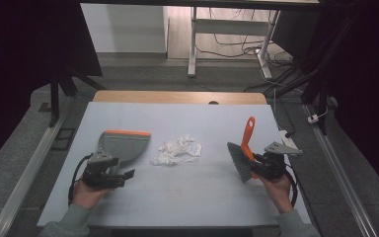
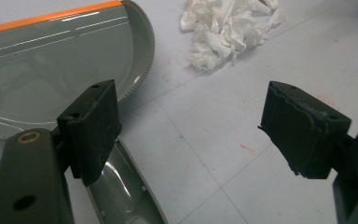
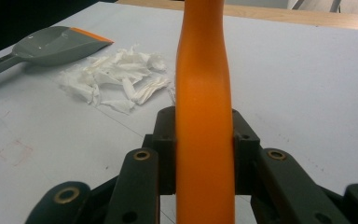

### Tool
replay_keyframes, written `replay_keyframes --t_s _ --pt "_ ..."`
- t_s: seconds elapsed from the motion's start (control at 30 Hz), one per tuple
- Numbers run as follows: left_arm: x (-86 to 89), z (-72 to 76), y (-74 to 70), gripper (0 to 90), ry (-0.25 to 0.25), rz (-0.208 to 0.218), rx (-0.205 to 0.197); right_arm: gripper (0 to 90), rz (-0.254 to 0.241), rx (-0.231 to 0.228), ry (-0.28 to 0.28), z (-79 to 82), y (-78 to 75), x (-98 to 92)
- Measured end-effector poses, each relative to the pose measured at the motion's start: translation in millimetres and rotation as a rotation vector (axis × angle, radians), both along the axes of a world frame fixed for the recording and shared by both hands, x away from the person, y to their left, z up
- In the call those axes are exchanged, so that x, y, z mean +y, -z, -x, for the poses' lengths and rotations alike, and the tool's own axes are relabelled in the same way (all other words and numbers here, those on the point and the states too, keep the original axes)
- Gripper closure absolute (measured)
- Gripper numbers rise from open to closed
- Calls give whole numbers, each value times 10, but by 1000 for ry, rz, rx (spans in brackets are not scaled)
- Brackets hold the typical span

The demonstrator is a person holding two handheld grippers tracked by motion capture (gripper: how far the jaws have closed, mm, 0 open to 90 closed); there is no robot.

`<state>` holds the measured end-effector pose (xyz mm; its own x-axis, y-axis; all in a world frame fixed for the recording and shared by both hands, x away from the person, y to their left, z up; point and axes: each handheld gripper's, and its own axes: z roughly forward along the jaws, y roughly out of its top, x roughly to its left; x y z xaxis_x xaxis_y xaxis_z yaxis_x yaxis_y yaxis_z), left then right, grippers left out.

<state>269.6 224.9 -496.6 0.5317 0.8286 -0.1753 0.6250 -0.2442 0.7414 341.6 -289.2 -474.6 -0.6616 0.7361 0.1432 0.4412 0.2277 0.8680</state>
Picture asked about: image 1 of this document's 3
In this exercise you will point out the black floor plate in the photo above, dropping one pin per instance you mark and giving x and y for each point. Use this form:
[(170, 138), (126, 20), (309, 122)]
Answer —
[(63, 139)]

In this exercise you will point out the pile of white paper scraps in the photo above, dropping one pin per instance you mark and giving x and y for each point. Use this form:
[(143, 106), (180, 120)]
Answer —
[(177, 149)]

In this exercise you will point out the person's right hand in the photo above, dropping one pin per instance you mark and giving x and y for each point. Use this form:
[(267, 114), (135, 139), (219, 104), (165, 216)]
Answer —
[(278, 194)]

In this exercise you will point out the grey dustpan with orange edge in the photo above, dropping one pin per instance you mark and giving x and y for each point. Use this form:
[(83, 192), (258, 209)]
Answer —
[(125, 148)]

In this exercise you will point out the black stand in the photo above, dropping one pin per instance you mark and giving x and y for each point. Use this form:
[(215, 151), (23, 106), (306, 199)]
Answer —
[(319, 85), (55, 98)]

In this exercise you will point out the white desk frame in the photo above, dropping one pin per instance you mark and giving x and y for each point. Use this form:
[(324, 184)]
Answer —
[(230, 27)]

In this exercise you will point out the white power strip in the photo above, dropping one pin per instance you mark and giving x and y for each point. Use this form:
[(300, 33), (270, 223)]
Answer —
[(286, 140)]

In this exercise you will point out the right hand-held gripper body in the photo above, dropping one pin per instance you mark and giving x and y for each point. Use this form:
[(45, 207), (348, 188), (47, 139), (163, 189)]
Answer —
[(271, 164)]

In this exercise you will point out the small white adapter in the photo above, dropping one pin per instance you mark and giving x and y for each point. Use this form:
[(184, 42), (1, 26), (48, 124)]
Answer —
[(313, 118)]

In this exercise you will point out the white panel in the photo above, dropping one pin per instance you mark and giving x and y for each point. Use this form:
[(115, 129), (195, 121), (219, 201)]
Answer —
[(125, 28)]

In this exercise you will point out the aluminium rail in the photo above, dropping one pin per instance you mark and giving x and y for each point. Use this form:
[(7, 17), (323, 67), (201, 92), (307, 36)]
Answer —
[(29, 171), (339, 174)]

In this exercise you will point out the person's left hand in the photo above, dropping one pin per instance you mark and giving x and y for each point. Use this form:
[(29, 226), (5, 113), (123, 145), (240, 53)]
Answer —
[(87, 196)]

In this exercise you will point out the black curtain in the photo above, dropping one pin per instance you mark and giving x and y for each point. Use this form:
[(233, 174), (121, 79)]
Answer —
[(23, 65), (368, 98)]

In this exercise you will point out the white table mat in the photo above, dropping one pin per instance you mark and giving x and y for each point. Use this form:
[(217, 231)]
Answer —
[(194, 197)]

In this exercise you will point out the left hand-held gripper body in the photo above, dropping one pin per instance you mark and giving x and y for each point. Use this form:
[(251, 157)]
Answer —
[(100, 176)]

